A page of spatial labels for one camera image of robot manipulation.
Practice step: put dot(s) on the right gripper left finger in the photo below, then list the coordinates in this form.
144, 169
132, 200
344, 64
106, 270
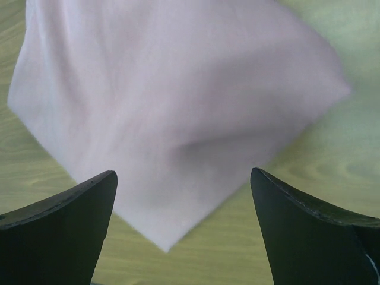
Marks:
58, 240

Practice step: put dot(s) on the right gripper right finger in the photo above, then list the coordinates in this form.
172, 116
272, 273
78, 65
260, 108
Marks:
309, 241

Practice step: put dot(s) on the pink t-shirt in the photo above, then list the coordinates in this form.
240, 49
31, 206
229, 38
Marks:
180, 98

